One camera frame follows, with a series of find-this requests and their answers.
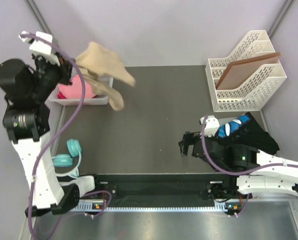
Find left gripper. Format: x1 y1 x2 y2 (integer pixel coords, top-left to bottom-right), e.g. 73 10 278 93
31 50 76 99

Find beige t shirt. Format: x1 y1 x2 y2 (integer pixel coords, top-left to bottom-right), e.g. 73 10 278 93
76 41 136 111

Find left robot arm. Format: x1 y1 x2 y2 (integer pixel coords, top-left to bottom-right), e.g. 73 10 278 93
0 54 102 217

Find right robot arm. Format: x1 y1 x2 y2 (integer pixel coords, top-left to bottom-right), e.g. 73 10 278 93
178 132 298 199

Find pink folded t shirt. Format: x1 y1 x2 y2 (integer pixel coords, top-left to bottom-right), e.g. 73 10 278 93
58 74 96 99

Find white plastic basket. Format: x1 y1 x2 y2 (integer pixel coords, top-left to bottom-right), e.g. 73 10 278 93
48 75 114 106

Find black graphic t shirt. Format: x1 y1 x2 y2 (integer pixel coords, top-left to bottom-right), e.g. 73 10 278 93
215 112 280 155

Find teal headphones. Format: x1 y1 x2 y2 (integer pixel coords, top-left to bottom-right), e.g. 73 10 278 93
52 138 82 179

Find white file organizer rack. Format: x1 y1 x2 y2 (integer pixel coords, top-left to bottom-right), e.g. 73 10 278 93
205 30 287 112

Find brown cardboard sheet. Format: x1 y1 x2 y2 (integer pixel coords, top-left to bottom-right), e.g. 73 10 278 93
215 52 281 90

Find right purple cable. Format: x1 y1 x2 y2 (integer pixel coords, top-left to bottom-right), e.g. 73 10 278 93
200 114 298 218

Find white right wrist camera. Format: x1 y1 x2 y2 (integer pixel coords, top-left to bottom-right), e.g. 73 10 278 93
203 115 220 138

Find grey slotted cable duct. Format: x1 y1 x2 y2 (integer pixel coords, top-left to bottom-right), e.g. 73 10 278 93
71 201 242 213

